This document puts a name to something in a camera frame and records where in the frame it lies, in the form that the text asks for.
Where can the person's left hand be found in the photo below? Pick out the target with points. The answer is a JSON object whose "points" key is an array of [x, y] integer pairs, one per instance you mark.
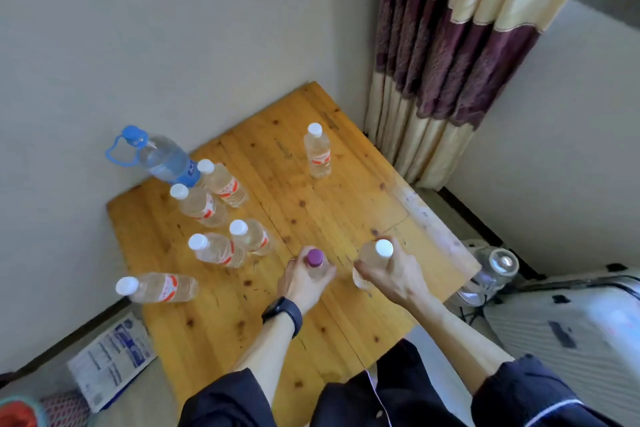
{"points": [[300, 286]]}

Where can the person's right hand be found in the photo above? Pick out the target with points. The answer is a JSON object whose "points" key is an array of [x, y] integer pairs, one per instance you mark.
{"points": [[400, 281]]}

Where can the purple cap bottle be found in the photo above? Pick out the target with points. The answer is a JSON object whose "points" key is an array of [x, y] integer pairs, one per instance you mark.
{"points": [[315, 257]]}

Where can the white cap bottle right- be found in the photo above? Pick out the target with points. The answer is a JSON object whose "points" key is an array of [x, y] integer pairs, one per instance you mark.
{"points": [[382, 249]]}

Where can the cluster of white cap bottles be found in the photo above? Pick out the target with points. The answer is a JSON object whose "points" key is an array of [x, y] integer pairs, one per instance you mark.
{"points": [[217, 251]]}

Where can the person's left forearm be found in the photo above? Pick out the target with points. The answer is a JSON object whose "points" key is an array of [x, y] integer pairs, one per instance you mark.
{"points": [[265, 361]]}

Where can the person's right forearm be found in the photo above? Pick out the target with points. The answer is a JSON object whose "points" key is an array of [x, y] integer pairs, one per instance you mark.
{"points": [[460, 341]]}

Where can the person's black trousers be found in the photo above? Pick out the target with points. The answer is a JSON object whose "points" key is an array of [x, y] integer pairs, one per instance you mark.
{"points": [[390, 391]]}

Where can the person's black left sleeve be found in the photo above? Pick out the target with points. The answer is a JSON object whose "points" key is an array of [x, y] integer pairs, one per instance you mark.
{"points": [[225, 404]]}

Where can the person's black sleeve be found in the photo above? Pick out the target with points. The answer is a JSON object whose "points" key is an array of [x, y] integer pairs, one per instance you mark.
{"points": [[525, 396], [225, 404]]}

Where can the person's black right sleeve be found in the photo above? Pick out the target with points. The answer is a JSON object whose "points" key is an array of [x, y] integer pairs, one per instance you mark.
{"points": [[525, 396]]}

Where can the black smartwatch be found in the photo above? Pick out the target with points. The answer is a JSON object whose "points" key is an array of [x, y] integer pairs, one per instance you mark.
{"points": [[285, 311]]}

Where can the wooden table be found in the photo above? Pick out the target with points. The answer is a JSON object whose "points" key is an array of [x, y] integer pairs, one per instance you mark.
{"points": [[325, 206]]}

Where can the white ribbed suitcase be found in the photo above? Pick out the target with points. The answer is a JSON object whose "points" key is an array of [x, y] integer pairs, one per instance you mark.
{"points": [[590, 331]]}

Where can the white blue printed packet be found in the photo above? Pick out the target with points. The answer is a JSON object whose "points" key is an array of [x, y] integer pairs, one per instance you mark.
{"points": [[110, 361]]}

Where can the cream and purple curtain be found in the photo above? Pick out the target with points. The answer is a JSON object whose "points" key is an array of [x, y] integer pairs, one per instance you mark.
{"points": [[450, 66]]}

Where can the blue rim woven basket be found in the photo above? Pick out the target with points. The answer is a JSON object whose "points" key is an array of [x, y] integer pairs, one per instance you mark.
{"points": [[65, 411]]}

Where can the red plastic bag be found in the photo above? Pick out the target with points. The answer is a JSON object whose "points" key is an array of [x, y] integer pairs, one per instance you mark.
{"points": [[17, 416]]}

